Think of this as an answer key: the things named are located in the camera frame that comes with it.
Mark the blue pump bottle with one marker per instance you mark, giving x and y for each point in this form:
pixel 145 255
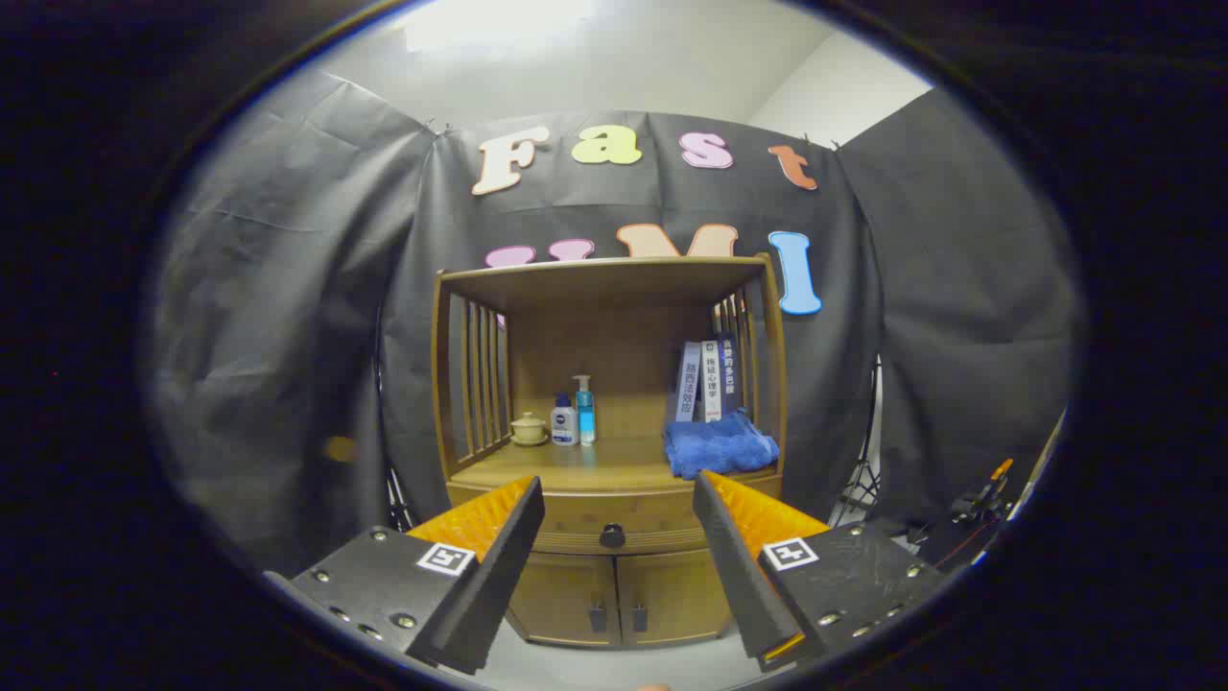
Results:
pixel 585 413

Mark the wooden cabinet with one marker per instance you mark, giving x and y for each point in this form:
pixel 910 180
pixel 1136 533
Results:
pixel 614 355

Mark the beige lidded teacup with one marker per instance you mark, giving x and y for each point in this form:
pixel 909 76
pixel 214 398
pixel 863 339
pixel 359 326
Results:
pixel 529 429

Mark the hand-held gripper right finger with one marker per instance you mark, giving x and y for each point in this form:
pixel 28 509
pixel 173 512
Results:
pixel 739 566

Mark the dark blue book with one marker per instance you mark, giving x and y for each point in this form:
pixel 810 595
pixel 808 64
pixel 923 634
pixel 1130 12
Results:
pixel 730 374

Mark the grey book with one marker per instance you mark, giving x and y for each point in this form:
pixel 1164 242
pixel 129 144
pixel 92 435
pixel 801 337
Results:
pixel 688 384

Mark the black backdrop cloth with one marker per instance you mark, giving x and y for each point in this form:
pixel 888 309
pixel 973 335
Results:
pixel 288 336

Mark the white blue lotion bottle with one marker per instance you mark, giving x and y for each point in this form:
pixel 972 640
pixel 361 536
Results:
pixel 564 424

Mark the black clamp with orange tip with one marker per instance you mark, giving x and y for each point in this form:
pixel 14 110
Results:
pixel 983 499

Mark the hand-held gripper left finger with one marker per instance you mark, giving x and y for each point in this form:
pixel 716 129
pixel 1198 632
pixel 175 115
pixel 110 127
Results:
pixel 499 576

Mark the blue folded towel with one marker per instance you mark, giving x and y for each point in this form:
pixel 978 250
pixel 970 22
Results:
pixel 720 446

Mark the wooden countertop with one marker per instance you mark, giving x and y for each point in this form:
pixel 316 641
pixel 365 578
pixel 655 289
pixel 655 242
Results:
pixel 614 461

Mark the wooden drawer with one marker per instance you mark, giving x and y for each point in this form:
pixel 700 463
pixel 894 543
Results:
pixel 614 509

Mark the wooden cabinet door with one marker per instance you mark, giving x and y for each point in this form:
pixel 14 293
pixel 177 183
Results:
pixel 672 595
pixel 561 595

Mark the black tripod stand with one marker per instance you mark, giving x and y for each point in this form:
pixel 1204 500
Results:
pixel 398 499
pixel 861 480

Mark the white spine book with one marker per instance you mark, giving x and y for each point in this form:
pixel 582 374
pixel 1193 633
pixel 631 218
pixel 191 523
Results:
pixel 711 379

